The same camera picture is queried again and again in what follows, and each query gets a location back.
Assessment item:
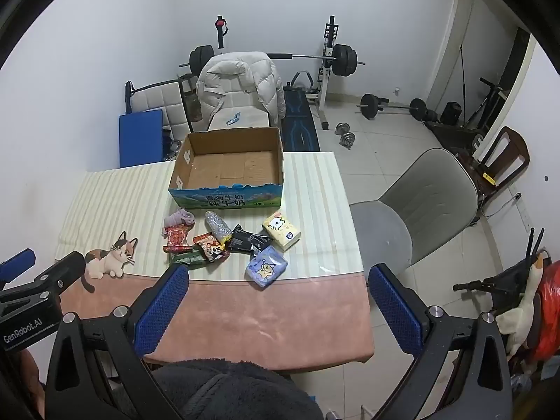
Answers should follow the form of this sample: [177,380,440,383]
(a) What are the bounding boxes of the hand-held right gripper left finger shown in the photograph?
[45,264,190,420]

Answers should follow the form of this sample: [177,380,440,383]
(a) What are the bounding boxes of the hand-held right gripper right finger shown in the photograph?
[368,264,513,420]

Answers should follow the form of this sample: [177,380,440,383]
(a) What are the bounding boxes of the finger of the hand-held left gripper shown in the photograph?
[0,251,86,306]
[0,248,36,290]

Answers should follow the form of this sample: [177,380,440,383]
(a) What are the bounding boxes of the green snack packet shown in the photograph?
[168,247,206,268]

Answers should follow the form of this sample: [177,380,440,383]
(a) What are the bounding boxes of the red snack packet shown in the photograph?
[163,224,193,254]

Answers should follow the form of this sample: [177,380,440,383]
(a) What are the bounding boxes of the orange panda snack packet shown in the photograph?
[193,233,230,263]

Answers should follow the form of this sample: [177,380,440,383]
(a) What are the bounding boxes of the silver foil packet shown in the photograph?
[205,211,232,242]

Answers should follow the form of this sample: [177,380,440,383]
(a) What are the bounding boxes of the black snack packet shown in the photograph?
[226,224,273,253]

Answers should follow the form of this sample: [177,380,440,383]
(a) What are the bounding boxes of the blue tissue pack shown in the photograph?
[245,245,289,290]

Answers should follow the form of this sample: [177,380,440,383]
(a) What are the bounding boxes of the yellow tissue pack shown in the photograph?
[261,211,302,252]

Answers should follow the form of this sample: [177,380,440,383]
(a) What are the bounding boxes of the cardboard box with blue print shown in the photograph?
[168,127,284,209]

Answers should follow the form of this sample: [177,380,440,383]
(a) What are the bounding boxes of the calico cat figure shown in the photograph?
[81,231,139,293]

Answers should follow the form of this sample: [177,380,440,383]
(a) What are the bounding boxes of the pink table mat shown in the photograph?
[59,267,376,375]

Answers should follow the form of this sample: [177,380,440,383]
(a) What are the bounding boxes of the person's dark fleece clothing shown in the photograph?
[151,359,324,420]

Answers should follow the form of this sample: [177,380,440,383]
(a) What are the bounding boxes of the grey office chair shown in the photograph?
[350,148,480,281]

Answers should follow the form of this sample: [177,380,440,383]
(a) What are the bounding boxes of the white goose plush toy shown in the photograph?
[496,251,545,357]

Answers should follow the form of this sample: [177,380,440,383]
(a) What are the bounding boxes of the blue foam pad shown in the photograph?
[118,109,164,169]

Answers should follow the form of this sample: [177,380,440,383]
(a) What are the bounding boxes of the red bag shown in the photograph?
[534,260,560,351]

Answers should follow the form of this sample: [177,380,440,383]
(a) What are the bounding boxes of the black antenna device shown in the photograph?
[527,227,545,267]

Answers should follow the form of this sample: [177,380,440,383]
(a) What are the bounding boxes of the dark wooden platform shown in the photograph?
[426,120,486,154]

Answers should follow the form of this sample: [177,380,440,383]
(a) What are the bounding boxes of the white padded chair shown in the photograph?
[124,78,193,149]
[205,52,285,132]

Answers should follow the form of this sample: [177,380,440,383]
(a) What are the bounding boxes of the dark wooden chair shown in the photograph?
[470,126,531,204]

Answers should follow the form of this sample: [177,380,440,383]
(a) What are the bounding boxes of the black speaker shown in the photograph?
[440,101,463,125]

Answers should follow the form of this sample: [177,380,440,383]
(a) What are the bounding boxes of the barbell with small plates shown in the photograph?
[356,93,438,123]

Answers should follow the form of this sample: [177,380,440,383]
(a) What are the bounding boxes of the black and blue bench pad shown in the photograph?
[282,85,321,153]

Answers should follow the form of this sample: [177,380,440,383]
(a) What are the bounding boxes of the black exercise equipment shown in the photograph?
[464,78,508,132]

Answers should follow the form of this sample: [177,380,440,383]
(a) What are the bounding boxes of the white weight rack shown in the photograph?
[213,15,337,131]

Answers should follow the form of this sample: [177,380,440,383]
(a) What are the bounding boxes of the white puffer jacket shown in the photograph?
[195,51,285,127]

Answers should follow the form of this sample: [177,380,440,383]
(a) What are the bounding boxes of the barbell with black plates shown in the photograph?
[178,44,366,77]

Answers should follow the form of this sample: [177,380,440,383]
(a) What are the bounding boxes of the black folding frame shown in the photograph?
[453,258,539,311]

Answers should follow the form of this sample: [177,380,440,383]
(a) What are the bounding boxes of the white door frame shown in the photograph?
[426,0,539,149]

